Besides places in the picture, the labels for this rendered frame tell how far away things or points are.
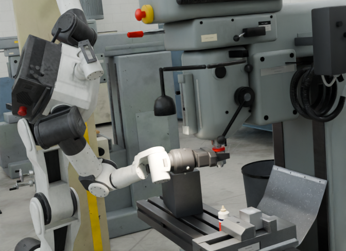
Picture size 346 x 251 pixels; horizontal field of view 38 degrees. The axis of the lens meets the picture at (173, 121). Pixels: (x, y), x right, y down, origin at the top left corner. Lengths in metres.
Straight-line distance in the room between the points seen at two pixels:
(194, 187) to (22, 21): 1.71
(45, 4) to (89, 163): 1.71
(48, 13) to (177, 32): 1.73
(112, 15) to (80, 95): 9.49
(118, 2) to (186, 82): 9.68
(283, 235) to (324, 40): 0.66
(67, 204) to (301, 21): 1.21
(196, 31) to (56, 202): 0.98
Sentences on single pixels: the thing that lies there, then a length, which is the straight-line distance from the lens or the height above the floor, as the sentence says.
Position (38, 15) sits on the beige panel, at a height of 1.89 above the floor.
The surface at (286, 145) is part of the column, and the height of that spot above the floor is 1.19.
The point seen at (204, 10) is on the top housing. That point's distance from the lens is 1.62.
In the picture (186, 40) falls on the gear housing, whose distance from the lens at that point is 1.66.
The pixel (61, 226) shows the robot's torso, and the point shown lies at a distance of 2.23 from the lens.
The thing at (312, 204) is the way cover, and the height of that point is 1.01.
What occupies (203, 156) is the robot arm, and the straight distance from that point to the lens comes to 1.76.
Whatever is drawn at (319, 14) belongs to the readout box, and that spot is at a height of 1.70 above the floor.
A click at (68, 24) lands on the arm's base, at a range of 1.93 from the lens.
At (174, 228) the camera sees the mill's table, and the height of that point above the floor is 0.92.
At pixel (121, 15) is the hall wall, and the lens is 11.33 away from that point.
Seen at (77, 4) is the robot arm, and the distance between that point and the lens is 2.07.
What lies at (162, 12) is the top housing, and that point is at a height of 1.76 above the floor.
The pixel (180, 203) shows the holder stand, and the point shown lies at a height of 1.00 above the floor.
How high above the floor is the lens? 1.68
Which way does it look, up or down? 10 degrees down
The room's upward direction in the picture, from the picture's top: 6 degrees counter-clockwise
